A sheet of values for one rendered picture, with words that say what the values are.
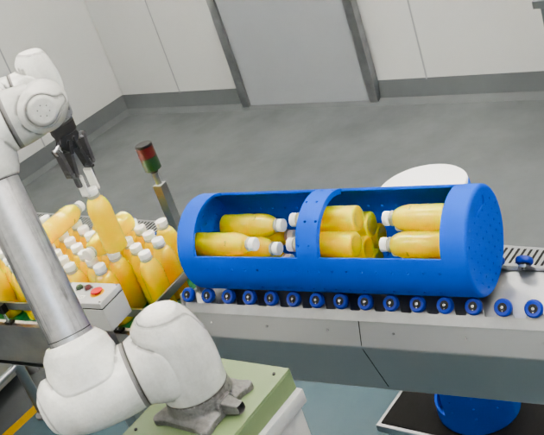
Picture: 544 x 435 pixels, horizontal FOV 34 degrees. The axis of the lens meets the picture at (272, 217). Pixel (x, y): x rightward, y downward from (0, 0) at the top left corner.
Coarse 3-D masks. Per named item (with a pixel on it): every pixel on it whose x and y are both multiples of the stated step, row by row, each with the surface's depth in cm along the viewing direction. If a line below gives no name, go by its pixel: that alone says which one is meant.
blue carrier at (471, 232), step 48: (240, 192) 262; (288, 192) 253; (336, 192) 242; (384, 192) 242; (432, 192) 236; (480, 192) 220; (192, 240) 255; (480, 240) 219; (240, 288) 259; (288, 288) 248; (336, 288) 238; (384, 288) 230; (432, 288) 222; (480, 288) 219
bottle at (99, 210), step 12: (96, 204) 262; (108, 204) 264; (96, 216) 263; (108, 216) 264; (96, 228) 265; (108, 228) 265; (120, 228) 268; (108, 240) 266; (120, 240) 268; (108, 252) 269
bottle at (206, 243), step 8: (200, 232) 263; (208, 232) 261; (216, 232) 260; (224, 232) 258; (232, 232) 256; (200, 240) 260; (208, 240) 258; (216, 240) 257; (224, 240) 255; (232, 240) 254; (240, 240) 254; (200, 248) 260; (208, 248) 258; (216, 248) 257; (224, 248) 255; (232, 248) 254; (240, 248) 254
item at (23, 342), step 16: (0, 320) 309; (16, 320) 305; (0, 336) 311; (16, 336) 306; (32, 336) 301; (128, 336) 276; (0, 352) 317; (16, 352) 312; (32, 352) 307; (16, 368) 399; (0, 384) 392; (32, 384) 406; (32, 400) 408
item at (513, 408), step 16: (448, 400) 295; (464, 400) 291; (480, 400) 290; (496, 400) 291; (448, 416) 300; (464, 416) 295; (480, 416) 293; (496, 416) 294; (512, 416) 297; (464, 432) 299; (480, 432) 296
